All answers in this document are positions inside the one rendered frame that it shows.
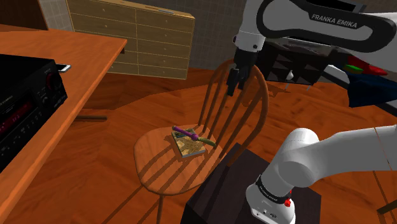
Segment tan patterned book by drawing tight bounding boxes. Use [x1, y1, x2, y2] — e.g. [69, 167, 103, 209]
[171, 128, 207, 158]

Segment black lattice shelf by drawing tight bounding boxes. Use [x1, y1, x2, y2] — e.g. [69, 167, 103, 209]
[256, 39, 330, 87]

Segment wooden spindle-back chair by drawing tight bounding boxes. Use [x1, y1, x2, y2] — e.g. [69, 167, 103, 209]
[133, 58, 270, 224]

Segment black stereo receiver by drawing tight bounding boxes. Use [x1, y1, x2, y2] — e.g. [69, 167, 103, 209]
[0, 53, 69, 173]

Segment purple and green tool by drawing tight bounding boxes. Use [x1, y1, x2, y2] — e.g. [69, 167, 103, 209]
[172, 125, 217, 148]

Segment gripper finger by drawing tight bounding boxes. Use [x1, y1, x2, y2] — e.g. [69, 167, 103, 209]
[237, 70, 250, 91]
[226, 68, 240, 97]

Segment dark robot stand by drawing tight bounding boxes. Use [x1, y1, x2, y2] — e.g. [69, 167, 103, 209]
[179, 142, 322, 224]

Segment dark brown cabinet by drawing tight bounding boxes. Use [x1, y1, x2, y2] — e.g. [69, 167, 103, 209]
[0, 0, 49, 32]

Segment orange wooden desk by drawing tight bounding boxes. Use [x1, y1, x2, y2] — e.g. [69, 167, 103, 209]
[0, 24, 129, 224]

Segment light wooden chest of drawers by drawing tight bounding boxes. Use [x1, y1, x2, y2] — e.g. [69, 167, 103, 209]
[65, 0, 196, 80]

